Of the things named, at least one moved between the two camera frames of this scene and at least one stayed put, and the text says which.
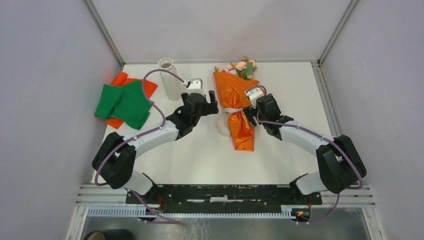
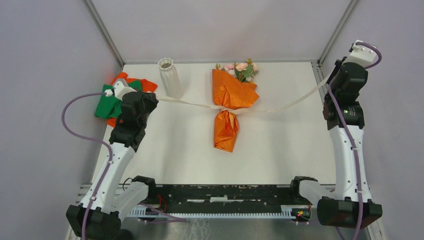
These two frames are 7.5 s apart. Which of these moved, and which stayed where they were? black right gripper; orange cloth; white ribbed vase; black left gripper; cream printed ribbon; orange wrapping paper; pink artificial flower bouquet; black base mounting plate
Moved: orange wrapping paper; black left gripper; pink artificial flower bouquet; black right gripper; cream printed ribbon
Stayed: white ribbed vase; orange cloth; black base mounting plate
